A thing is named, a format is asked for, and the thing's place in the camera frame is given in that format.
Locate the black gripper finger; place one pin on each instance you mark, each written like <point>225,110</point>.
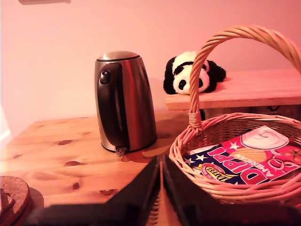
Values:
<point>178,188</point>
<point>143,188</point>

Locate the wooden shelf board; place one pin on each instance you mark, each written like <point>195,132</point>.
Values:
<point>247,89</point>

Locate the chips bag with stars print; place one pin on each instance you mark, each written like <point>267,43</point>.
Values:
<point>244,160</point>

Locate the stainless steel electric kettle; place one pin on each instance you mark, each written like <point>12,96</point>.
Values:
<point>131,101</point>

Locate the plush panda toy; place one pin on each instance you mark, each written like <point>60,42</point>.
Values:
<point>181,70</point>

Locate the round cork trivet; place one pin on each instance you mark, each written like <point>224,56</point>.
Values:
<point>14,195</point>

